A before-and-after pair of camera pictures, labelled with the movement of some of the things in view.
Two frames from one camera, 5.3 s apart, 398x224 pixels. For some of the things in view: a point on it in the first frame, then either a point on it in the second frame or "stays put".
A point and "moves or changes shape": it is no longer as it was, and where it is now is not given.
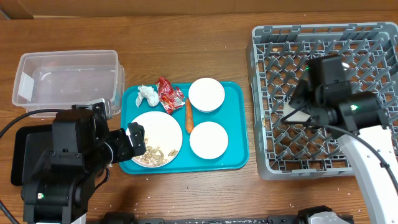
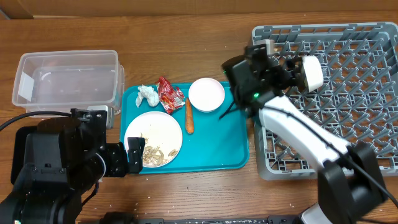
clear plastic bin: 58,79 stays put
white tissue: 148,93 stays put
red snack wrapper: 170,98 stays put
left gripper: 125,151 → 119,165
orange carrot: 189,116 stays put
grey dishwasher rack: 277,57 stays put
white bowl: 208,140 moves or changes shape
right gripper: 305,94 → 292,77
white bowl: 206,94 stays put
